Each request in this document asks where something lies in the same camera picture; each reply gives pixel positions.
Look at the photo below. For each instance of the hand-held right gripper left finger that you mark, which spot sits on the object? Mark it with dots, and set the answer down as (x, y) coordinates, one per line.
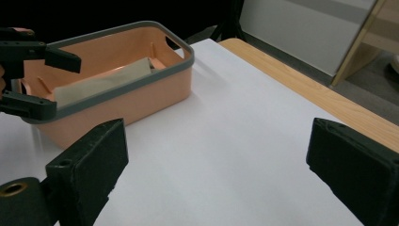
(91, 169)

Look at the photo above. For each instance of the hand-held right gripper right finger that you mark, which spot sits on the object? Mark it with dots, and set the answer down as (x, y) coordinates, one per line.
(354, 169)

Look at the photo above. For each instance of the beige cloth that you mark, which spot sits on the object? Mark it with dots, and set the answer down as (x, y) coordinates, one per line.
(103, 81)

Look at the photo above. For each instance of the pink basket with grey rim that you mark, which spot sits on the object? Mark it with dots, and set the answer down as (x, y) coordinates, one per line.
(141, 97)

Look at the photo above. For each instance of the black curtain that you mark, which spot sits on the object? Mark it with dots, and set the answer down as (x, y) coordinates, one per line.
(109, 12)

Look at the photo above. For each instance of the wooden table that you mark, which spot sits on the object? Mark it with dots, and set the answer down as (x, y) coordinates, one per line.
(329, 100)

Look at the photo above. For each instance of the light wooden desk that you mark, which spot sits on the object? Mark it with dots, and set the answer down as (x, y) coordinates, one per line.
(367, 37)

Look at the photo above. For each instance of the white cabinet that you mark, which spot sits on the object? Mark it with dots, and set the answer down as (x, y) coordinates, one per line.
(301, 31)

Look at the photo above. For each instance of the black metal stand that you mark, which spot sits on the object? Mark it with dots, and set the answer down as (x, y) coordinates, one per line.
(230, 19)

